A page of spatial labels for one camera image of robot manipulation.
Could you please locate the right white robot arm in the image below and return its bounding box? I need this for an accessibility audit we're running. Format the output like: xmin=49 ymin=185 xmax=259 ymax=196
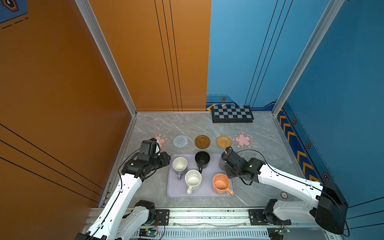
xmin=221 ymin=147 xmax=350 ymax=236

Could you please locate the white cream mug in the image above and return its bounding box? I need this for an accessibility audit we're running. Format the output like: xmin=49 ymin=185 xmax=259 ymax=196
xmin=185 ymin=170 xmax=202 ymax=196

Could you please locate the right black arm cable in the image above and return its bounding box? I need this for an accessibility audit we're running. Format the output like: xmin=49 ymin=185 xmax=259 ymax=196
xmin=236 ymin=149 xmax=350 ymax=238

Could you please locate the pink cherry blossom coaster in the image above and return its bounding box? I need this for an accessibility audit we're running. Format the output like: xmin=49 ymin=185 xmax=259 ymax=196
xmin=232 ymin=132 xmax=254 ymax=150

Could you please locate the aluminium corner post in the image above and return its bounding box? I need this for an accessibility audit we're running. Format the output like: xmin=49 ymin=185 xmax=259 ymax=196
xmin=75 ymin=0 xmax=137 ymax=117
xmin=272 ymin=0 xmax=345 ymax=117

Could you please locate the orange mug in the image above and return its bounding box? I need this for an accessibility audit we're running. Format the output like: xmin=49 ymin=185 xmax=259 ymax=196
xmin=213 ymin=174 xmax=234 ymax=197

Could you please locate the woven rattan round coaster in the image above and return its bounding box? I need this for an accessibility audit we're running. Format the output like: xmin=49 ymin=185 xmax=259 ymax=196
xmin=216 ymin=136 xmax=232 ymax=149

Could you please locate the aluminium corner post right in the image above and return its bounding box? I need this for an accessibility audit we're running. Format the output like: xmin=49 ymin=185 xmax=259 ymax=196
xmin=272 ymin=0 xmax=345 ymax=117

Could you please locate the white mug purple handle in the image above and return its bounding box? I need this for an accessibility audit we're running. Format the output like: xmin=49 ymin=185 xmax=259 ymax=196
xmin=172 ymin=157 xmax=188 ymax=180

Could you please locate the grey mug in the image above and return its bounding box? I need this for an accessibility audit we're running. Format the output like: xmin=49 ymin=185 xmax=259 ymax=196
xmin=219 ymin=157 xmax=227 ymax=172

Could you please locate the right green circuit board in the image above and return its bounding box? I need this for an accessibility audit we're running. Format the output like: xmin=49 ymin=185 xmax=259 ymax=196
xmin=267 ymin=228 xmax=291 ymax=240

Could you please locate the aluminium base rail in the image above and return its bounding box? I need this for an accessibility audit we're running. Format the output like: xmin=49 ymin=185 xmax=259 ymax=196
xmin=78 ymin=206 xmax=344 ymax=240

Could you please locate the left green circuit board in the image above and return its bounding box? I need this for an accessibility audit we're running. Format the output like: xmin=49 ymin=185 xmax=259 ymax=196
xmin=138 ymin=229 xmax=159 ymax=239

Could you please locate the green circuit board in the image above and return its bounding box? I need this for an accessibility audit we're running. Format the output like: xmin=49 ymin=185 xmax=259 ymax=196
xmin=267 ymin=228 xmax=291 ymax=240
xmin=138 ymin=229 xmax=159 ymax=239

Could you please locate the clear glass round coaster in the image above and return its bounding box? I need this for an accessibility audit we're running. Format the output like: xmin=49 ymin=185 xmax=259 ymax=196
xmin=173 ymin=135 xmax=188 ymax=149

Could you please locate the black mug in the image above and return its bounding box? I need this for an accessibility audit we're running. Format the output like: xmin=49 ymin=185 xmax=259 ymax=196
xmin=195 ymin=151 xmax=211 ymax=174

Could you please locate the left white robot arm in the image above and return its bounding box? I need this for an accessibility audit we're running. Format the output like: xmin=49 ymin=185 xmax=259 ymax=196
xmin=75 ymin=138 xmax=171 ymax=240

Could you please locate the aluminium corner post left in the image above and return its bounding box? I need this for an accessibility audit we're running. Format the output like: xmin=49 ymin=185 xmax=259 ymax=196
xmin=75 ymin=0 xmax=137 ymax=117

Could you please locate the black checkered chess board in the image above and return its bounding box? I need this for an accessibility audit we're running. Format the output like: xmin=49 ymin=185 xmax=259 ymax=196
xmin=211 ymin=105 xmax=254 ymax=123

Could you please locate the brown wooden round coaster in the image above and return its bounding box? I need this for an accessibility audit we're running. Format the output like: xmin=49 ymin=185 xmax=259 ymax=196
xmin=195 ymin=135 xmax=211 ymax=149

